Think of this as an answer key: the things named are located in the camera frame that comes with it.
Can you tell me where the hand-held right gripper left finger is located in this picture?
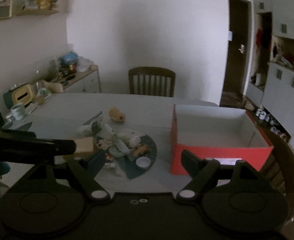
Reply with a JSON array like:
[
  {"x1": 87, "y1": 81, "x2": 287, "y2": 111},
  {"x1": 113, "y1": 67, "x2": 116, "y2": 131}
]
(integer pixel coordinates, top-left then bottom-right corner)
[{"x1": 11, "y1": 150, "x2": 111, "y2": 204}]

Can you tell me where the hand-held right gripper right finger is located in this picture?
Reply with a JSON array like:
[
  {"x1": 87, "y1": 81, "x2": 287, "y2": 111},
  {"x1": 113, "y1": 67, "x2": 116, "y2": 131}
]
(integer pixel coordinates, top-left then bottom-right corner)
[{"x1": 176, "y1": 149, "x2": 281, "y2": 203}]

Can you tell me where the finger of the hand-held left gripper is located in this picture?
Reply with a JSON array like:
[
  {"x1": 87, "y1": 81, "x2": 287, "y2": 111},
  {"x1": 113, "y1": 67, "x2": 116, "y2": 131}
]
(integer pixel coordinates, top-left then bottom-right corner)
[{"x1": 54, "y1": 139, "x2": 77, "y2": 158}]

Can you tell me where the beige soft object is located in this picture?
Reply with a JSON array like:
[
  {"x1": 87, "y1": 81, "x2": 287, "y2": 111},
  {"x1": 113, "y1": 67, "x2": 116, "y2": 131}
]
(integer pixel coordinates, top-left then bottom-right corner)
[{"x1": 75, "y1": 137, "x2": 95, "y2": 156}]

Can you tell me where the red cardboard box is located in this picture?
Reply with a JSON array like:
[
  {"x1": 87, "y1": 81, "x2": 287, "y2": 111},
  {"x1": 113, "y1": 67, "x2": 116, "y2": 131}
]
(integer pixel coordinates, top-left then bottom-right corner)
[{"x1": 170, "y1": 104, "x2": 274, "y2": 176}]

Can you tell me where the small orange toy figure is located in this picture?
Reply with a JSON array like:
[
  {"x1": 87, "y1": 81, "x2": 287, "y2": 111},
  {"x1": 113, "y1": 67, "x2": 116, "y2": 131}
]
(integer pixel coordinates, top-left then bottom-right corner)
[{"x1": 131, "y1": 145, "x2": 149, "y2": 156}]

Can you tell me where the yellow spotted plush toy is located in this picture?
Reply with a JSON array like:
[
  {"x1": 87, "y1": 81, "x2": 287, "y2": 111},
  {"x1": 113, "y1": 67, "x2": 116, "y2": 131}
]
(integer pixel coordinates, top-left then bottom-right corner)
[{"x1": 109, "y1": 107, "x2": 126, "y2": 124}]

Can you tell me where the pale green mug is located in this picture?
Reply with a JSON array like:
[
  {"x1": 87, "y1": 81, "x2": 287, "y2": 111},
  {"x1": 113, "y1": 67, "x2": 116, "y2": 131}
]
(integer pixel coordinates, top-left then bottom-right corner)
[{"x1": 10, "y1": 103, "x2": 26, "y2": 121}]

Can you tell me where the white fluffy toy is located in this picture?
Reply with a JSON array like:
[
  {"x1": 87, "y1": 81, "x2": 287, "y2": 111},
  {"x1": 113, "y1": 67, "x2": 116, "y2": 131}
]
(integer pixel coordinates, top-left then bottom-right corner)
[{"x1": 112, "y1": 128, "x2": 142, "y2": 155}]

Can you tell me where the small white cup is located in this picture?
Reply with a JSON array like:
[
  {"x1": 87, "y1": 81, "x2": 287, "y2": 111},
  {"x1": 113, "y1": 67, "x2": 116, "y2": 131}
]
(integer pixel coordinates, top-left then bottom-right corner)
[{"x1": 136, "y1": 156, "x2": 151, "y2": 169}]

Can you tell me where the yellow and green tissue box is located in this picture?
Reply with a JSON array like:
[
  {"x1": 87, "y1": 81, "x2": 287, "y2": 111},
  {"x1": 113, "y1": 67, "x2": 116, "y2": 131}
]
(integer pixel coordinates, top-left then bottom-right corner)
[{"x1": 3, "y1": 82, "x2": 35, "y2": 106}]

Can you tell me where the white sideboard cabinet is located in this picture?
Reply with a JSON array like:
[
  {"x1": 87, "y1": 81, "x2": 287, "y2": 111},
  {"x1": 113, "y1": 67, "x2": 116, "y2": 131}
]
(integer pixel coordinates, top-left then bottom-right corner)
[{"x1": 49, "y1": 64, "x2": 102, "y2": 93}]

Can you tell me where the clear plastic bag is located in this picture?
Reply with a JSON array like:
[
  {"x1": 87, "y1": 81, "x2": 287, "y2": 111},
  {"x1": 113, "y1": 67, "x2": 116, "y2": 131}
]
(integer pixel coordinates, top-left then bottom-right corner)
[{"x1": 78, "y1": 56, "x2": 95, "y2": 71}]

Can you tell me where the blue round container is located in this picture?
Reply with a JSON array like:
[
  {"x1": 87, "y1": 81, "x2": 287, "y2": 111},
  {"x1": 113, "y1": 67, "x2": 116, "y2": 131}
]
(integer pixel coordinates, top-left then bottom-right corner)
[{"x1": 61, "y1": 52, "x2": 78, "y2": 67}]

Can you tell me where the row of shoes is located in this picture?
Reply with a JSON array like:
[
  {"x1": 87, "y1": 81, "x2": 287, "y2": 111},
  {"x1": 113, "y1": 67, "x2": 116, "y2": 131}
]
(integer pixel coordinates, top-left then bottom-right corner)
[{"x1": 255, "y1": 107, "x2": 292, "y2": 142}]

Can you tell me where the dark wooden slatted chair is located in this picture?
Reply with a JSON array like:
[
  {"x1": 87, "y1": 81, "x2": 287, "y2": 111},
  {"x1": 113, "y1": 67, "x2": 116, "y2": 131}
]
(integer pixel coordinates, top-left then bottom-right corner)
[{"x1": 128, "y1": 66, "x2": 176, "y2": 98}]

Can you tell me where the dark brown door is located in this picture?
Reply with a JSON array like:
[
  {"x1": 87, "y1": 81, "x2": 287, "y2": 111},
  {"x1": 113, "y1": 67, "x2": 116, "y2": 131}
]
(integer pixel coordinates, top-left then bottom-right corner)
[{"x1": 221, "y1": 0, "x2": 250, "y2": 101}]

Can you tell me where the white wall cabinet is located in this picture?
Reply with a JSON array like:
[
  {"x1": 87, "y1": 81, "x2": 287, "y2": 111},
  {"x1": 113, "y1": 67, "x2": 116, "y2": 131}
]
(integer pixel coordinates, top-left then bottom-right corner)
[{"x1": 246, "y1": 0, "x2": 294, "y2": 144}]

